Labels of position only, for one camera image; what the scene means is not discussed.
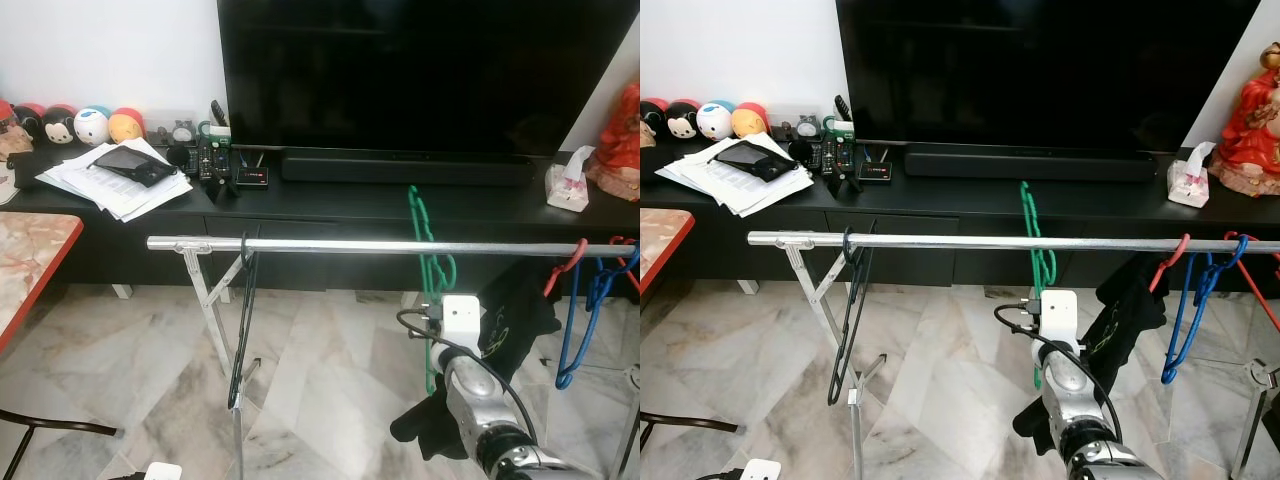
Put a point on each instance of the black jersey with red trim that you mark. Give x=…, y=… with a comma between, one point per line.
x=520, y=300
x=1130, y=300

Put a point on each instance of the green plastic clothes hanger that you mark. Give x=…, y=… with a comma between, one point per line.
x=1040, y=265
x=432, y=275

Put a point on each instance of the robot's silver right arm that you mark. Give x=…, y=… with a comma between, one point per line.
x=1075, y=400
x=480, y=400

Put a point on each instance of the blue clothes hanger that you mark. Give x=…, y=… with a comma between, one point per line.
x=1225, y=265
x=570, y=350
x=605, y=285
x=1175, y=350

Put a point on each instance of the black clothes hanger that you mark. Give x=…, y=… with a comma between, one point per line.
x=835, y=385
x=233, y=385

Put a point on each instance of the marble table with red rim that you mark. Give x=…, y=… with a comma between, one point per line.
x=30, y=260
x=662, y=240

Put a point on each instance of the white tissue box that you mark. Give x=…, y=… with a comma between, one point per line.
x=1188, y=185
x=567, y=190

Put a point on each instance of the red robed figurine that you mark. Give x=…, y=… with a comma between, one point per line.
x=620, y=140
x=1250, y=130

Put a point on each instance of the stack of white papers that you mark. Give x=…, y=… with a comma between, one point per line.
x=740, y=190
x=120, y=195

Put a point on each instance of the red bow mouse plush ball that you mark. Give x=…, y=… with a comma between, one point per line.
x=653, y=118
x=28, y=118

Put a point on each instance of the black mouse plush ball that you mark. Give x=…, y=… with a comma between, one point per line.
x=682, y=124
x=58, y=128

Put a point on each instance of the black pouch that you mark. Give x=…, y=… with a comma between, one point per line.
x=135, y=165
x=755, y=160

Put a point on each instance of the small grey figurine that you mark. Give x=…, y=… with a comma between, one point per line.
x=182, y=133
x=809, y=128

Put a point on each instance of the green remote control holder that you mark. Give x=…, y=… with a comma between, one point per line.
x=838, y=155
x=213, y=160

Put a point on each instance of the small black box red display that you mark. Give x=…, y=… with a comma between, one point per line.
x=251, y=178
x=874, y=172

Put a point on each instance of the black soundbar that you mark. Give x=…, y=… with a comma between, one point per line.
x=400, y=168
x=1030, y=166

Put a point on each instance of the large black television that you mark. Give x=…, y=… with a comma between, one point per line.
x=420, y=70
x=1040, y=70

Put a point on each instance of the silver metal clothes rack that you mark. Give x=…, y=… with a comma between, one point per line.
x=950, y=240
x=330, y=245

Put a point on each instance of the black TV cabinet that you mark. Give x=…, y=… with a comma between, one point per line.
x=950, y=215
x=330, y=215

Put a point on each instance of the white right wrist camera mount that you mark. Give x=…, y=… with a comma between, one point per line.
x=462, y=320
x=1058, y=315

